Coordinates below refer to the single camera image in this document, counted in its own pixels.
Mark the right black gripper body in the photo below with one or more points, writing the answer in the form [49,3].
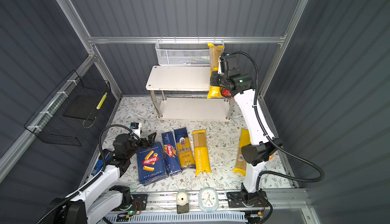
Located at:
[217,80]

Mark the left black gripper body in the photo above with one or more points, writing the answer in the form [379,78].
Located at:
[134,144]

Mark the red spaghetti bag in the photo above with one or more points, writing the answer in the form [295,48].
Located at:
[225,94]

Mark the yellow Pastatime spaghetti bag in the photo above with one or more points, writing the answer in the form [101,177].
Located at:
[215,52]
[201,152]

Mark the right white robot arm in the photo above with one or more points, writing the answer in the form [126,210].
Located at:
[258,152]

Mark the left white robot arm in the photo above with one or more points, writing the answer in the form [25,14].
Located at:
[96,198]

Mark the large blue Barilla pasta box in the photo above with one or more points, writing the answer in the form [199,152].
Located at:
[152,164]

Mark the white two-tier shelf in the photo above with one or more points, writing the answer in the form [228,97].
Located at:
[185,79]

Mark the blue stapler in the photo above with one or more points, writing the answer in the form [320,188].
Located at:
[99,165]

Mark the narrow blue Barilla spaghetti box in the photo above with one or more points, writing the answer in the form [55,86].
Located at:
[171,155]

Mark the blue yellow spaghetti bag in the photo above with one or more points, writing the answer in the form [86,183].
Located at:
[184,149]

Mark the yellow green marker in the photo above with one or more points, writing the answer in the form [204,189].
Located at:
[101,102]

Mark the round white timer device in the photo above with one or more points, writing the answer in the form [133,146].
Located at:
[182,202]

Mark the white analog clock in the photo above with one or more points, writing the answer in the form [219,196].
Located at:
[208,199]

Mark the yellow spaghetti bag back side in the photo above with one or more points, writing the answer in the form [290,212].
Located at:
[240,164]

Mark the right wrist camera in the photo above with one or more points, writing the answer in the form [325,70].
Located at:
[227,62]

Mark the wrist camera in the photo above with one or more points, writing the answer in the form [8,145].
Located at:
[136,128]
[227,62]

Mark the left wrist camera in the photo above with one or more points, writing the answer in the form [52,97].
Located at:
[136,128]

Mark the white wire mesh basket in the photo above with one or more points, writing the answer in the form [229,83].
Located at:
[182,54]

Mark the black wire basket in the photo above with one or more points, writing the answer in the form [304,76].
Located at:
[70,116]

